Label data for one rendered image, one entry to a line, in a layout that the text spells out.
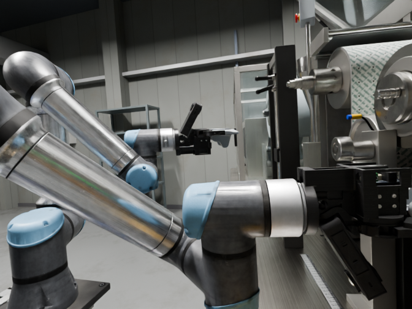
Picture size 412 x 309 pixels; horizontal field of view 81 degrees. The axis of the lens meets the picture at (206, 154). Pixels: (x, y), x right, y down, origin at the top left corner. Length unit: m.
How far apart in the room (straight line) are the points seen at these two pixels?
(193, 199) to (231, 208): 0.05
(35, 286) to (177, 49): 4.21
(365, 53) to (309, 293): 0.52
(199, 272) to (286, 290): 0.24
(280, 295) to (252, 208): 0.28
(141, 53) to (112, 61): 0.54
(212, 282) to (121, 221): 0.15
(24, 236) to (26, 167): 0.37
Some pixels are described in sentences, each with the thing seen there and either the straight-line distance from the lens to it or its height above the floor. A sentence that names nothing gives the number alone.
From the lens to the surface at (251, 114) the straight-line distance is 1.37.
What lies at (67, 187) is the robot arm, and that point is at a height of 1.16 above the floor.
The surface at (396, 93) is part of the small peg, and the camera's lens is 0.43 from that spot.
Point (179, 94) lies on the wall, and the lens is 4.39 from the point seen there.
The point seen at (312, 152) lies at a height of 1.13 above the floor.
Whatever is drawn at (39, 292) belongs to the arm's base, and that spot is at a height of 0.88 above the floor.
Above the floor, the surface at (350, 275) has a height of 1.02.
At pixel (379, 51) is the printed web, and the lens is 0.68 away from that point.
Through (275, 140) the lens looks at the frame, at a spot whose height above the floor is 1.19.
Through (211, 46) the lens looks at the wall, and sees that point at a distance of 4.41.
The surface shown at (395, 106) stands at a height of 1.24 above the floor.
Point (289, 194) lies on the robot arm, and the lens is 0.31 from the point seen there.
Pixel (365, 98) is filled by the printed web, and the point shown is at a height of 1.28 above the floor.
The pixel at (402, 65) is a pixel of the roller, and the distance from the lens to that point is 0.47.
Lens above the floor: 1.20
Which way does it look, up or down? 3 degrees down
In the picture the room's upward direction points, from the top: 4 degrees counter-clockwise
